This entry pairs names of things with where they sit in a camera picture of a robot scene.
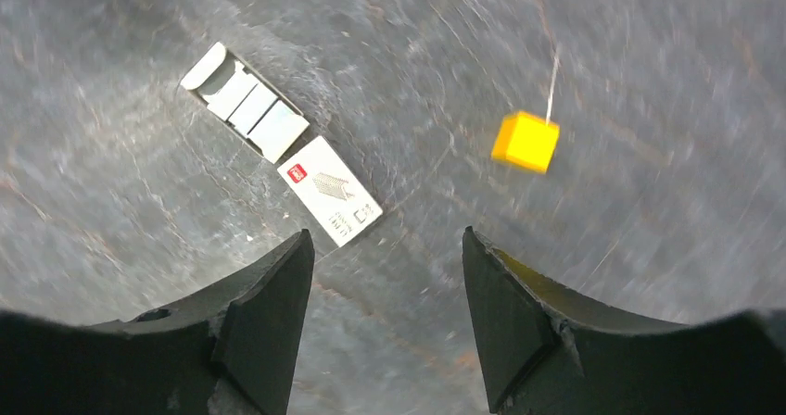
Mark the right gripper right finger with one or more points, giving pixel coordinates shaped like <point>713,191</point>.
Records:
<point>544,348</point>

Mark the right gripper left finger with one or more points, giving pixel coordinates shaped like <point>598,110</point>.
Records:
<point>243,331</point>

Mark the staple box grey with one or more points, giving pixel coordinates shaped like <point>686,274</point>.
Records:
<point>244,101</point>

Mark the yellow cube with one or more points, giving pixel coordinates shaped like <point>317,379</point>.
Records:
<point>526,141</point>

